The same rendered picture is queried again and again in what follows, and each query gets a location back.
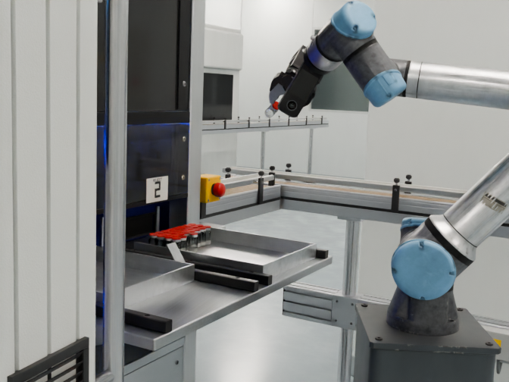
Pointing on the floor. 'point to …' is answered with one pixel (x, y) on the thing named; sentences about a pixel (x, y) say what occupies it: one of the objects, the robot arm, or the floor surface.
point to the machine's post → (192, 211)
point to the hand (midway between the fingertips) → (276, 105)
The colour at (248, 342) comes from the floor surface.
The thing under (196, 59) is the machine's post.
